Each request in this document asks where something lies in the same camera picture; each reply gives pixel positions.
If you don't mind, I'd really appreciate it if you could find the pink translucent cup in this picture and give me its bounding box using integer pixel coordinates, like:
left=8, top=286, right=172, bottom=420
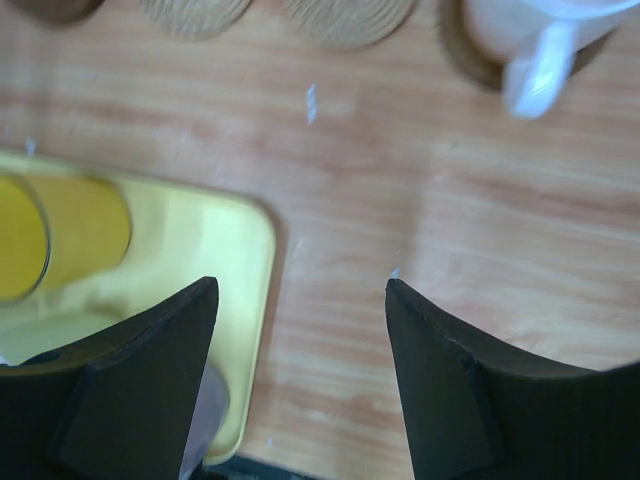
left=463, top=0, right=639, bottom=119

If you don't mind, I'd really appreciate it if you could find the large woven rattan coaster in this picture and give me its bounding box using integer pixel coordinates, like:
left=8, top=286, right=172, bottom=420
left=139, top=0, right=251, bottom=40

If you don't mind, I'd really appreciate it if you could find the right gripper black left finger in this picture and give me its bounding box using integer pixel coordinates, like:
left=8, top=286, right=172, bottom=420
left=1, top=277, right=219, bottom=479

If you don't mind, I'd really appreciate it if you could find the small woven rattan coaster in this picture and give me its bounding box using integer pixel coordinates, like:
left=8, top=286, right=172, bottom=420
left=282, top=0, right=416, bottom=51

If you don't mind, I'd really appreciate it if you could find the yellow transparent cup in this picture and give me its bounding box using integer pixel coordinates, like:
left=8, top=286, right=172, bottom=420
left=1, top=172, right=133, bottom=305

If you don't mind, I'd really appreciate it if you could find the yellow plastic tray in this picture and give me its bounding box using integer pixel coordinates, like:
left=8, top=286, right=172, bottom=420
left=1, top=150, right=276, bottom=466

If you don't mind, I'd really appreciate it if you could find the purple translucent mug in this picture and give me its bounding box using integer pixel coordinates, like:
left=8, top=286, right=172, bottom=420
left=179, top=362, right=230, bottom=479

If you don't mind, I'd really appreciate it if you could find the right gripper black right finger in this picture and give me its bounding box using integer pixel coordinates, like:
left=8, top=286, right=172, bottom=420
left=385, top=279, right=639, bottom=479

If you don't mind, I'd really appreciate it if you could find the brown wooden coaster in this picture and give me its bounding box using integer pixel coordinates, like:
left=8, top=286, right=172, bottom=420
left=7, top=0, right=104, bottom=26
left=438, top=1, right=617, bottom=92

